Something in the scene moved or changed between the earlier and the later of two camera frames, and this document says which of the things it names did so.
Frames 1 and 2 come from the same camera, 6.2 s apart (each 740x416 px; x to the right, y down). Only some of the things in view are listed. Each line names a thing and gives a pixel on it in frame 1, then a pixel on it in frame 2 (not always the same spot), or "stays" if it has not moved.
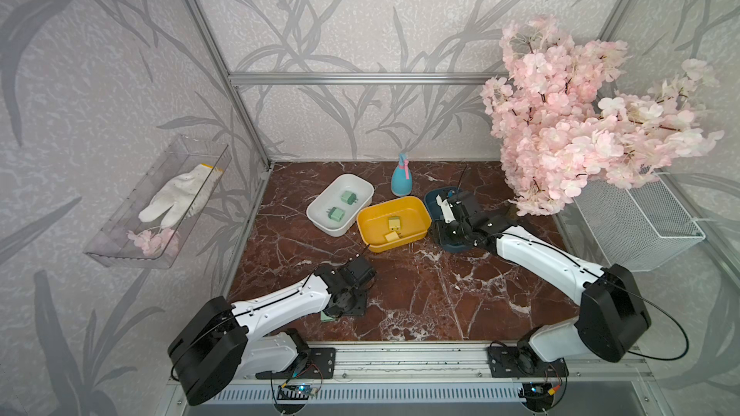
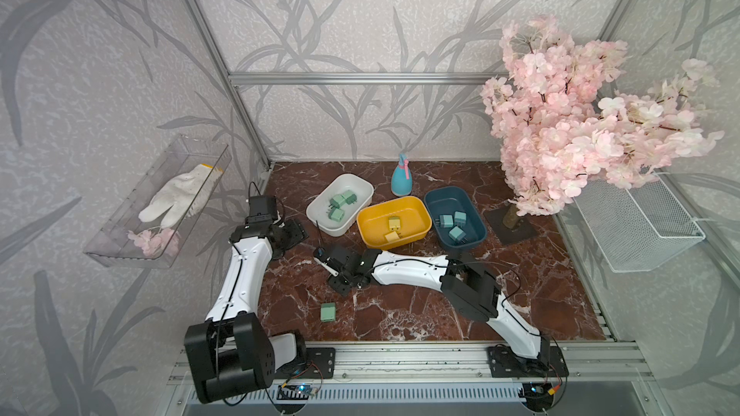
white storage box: [339, 206] stays
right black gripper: [442, 221] -> [337, 289]
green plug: [335, 214] stays
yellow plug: [394, 223] stays
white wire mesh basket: [644, 226] stays
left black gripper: [360, 310] -> [297, 231]
